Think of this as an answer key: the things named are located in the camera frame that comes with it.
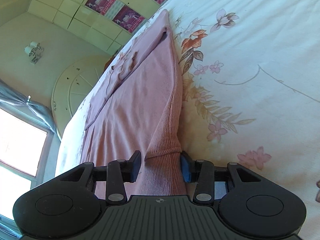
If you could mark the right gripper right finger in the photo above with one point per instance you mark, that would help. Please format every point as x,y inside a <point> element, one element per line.
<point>201,173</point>

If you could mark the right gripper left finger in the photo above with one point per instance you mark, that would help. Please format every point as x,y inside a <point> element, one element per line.
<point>120,172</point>

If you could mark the pink knit sweater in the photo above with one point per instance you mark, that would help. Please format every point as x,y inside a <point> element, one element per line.
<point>137,108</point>

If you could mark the cream round headboard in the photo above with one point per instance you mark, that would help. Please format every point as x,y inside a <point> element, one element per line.
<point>72,86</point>

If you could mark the white floral bed sheet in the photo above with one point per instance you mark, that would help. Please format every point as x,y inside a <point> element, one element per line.
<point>250,71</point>

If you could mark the blue curtain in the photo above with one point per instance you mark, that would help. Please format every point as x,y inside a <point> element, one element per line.
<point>23,106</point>

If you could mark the lower right pink poster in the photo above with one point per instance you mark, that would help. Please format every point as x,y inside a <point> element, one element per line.
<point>128,19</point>

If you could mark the cream wardrobe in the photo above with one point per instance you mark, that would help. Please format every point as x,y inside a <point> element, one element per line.
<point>88,24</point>

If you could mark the lower left pink poster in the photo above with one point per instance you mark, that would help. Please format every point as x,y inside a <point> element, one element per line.
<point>107,8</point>

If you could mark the wall lamp fixture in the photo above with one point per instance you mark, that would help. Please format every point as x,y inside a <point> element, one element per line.
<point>34,50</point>

